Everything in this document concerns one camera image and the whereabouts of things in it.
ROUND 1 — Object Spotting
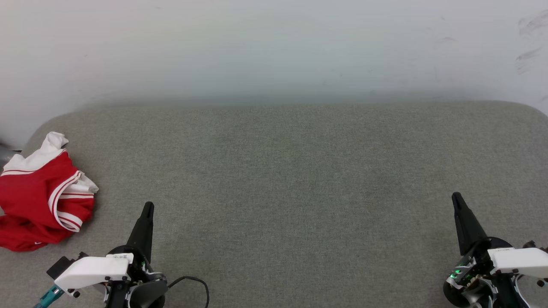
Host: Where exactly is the teal cable connector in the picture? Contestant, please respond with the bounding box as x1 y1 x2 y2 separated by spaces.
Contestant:
34 284 65 308

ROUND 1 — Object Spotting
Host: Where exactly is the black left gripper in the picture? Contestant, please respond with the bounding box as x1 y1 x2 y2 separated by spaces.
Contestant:
105 202 168 287

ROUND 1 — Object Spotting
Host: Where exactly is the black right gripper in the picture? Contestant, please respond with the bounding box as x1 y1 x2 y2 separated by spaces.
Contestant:
443 192 514 289

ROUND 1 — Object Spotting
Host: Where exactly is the thin black cable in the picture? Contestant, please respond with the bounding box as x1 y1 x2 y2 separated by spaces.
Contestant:
167 276 210 308

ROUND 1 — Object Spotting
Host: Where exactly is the red and white basketball jersey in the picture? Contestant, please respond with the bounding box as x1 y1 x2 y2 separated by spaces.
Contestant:
0 131 99 252

